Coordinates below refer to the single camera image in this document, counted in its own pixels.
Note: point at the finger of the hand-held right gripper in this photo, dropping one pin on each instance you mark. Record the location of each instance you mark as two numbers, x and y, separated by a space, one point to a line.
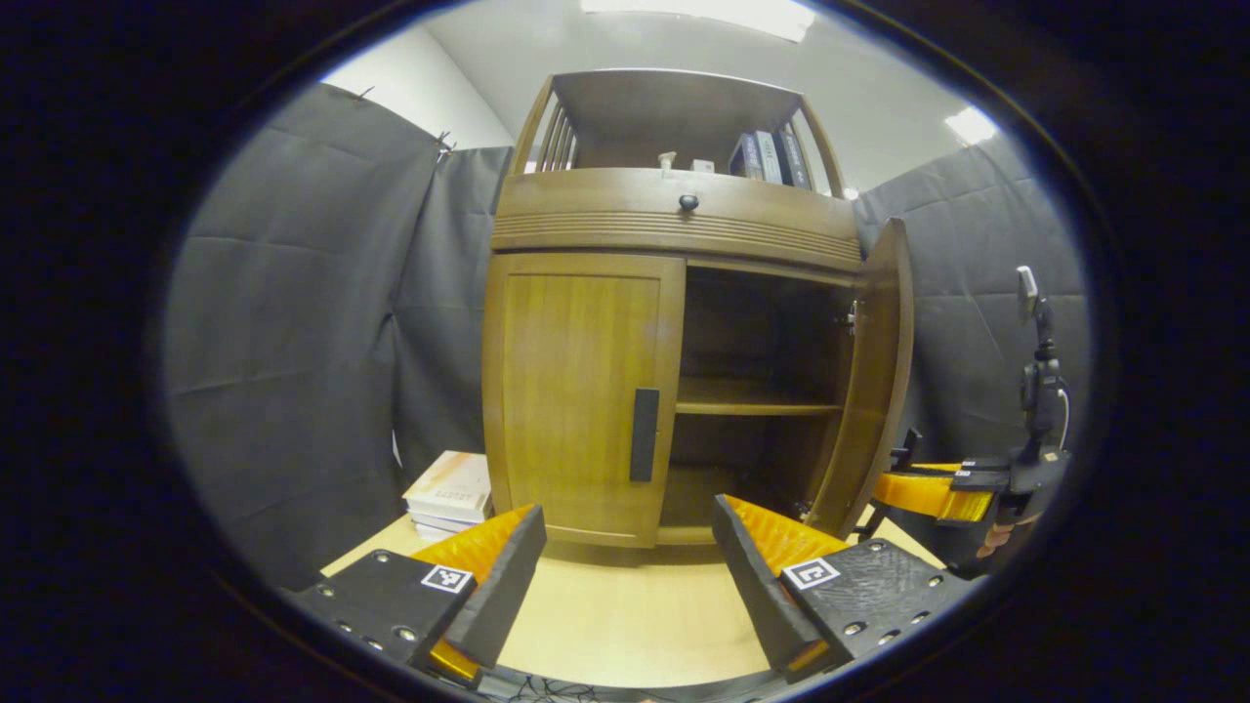
977 476
928 496

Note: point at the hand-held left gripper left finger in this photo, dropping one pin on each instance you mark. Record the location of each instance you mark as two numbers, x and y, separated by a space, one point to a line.
508 586

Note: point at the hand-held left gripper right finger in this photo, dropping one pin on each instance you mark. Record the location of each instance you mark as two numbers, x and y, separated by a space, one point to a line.
757 586

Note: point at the wooden shoe cabinet door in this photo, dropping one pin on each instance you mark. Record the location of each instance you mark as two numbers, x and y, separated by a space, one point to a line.
571 391
874 371

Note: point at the wooden double-door shoe cabinet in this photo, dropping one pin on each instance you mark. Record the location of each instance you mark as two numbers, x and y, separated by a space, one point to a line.
586 225

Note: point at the metal door hinge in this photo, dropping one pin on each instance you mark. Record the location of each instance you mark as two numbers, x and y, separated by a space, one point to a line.
848 317

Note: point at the white book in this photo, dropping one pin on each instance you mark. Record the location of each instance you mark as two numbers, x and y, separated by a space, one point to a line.
444 520

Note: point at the beige cover book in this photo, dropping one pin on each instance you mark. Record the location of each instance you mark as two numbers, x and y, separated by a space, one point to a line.
451 480

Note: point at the wooden inner shelf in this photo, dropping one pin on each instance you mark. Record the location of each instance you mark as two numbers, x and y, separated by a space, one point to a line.
752 395

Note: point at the small ceiling light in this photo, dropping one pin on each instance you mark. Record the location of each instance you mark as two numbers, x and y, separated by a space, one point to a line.
971 125

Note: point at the grey spine book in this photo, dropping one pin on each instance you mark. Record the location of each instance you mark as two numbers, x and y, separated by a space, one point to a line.
770 158

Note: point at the white pump bottle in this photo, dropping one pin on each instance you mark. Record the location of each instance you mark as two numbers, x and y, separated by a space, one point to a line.
667 164

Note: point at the large ceiling light panel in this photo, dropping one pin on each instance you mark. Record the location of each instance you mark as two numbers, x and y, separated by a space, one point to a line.
703 15

